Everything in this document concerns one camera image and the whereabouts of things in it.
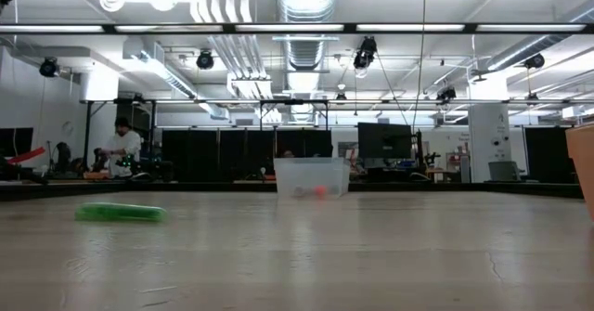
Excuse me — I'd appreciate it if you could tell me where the silver ventilation duct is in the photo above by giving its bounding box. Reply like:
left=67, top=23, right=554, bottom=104
left=274, top=0, right=341, bottom=73

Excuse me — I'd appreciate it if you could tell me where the clear plastic bin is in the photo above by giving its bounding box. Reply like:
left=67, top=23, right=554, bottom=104
left=272, top=156, right=352, bottom=198

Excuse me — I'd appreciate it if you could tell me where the black ceiling spotlight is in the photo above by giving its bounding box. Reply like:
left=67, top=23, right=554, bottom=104
left=435, top=85, right=458, bottom=103
left=195, top=48, right=215, bottom=71
left=523, top=53, right=547, bottom=71
left=352, top=35, right=379, bottom=70
left=38, top=56, right=60, bottom=79

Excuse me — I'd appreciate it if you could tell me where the black table frame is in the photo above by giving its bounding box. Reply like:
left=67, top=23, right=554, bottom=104
left=0, top=180, right=584, bottom=202

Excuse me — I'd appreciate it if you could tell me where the grey bin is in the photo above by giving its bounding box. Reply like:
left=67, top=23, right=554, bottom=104
left=487, top=161, right=522, bottom=183

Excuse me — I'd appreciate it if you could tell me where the black wall monitor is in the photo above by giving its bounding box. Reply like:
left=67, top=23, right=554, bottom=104
left=0, top=127, right=34, bottom=158

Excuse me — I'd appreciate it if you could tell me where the red foam tube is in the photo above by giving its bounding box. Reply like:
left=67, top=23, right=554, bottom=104
left=6, top=146, right=47, bottom=164

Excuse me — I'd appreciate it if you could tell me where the black background station frame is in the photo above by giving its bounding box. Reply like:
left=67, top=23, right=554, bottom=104
left=258, top=98, right=330, bottom=131
left=79, top=96, right=161, bottom=182

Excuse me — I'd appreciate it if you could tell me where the white square pillar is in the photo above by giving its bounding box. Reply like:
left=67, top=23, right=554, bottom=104
left=467, top=104, right=513, bottom=184

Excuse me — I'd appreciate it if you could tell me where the black partition wall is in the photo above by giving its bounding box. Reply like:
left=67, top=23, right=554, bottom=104
left=161, top=128, right=333, bottom=183

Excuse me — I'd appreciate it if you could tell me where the green marker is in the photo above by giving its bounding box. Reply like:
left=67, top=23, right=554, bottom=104
left=73, top=201, right=169, bottom=224

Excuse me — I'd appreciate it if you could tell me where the black overhead rig beam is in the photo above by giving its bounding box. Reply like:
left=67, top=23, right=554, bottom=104
left=0, top=21, right=594, bottom=35

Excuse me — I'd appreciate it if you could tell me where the black panel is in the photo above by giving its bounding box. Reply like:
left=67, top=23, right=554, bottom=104
left=523, top=125, right=575, bottom=185

